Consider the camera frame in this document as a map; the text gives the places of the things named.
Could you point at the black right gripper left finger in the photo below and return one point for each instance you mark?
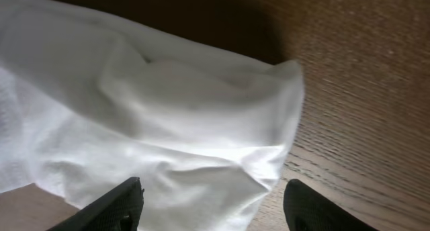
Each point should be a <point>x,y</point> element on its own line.
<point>118,210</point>

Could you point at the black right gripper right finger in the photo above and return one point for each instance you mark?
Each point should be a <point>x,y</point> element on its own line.
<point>307,210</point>

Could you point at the white t-shirt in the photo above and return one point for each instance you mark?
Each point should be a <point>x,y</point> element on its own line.
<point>89,99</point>

